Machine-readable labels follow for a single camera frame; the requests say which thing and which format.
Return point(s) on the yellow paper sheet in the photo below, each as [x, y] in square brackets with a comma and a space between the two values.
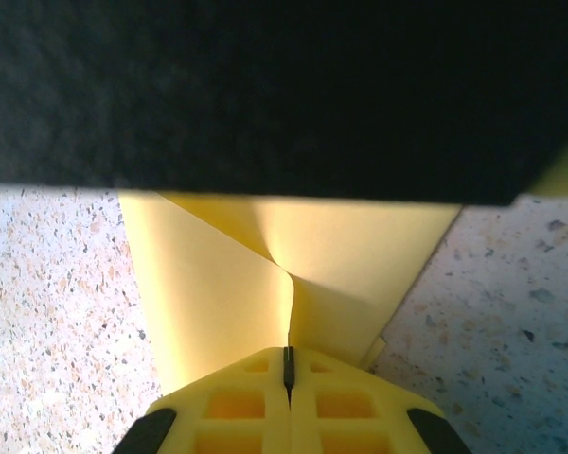
[208, 293]

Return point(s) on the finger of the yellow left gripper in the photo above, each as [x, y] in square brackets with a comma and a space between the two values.
[565, 177]

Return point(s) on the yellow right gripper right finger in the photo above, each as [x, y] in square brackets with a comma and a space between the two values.
[350, 416]

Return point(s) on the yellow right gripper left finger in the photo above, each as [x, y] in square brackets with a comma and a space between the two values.
[232, 416]

